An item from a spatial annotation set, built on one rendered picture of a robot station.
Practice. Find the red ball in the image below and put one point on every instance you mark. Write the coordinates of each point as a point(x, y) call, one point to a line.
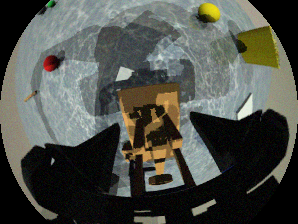
point(50, 64)

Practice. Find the green ball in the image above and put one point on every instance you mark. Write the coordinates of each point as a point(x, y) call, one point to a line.
point(51, 4)

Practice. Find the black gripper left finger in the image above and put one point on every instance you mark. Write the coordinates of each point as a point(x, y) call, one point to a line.
point(93, 159)

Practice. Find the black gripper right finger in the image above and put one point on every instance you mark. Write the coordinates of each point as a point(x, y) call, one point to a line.
point(222, 136)

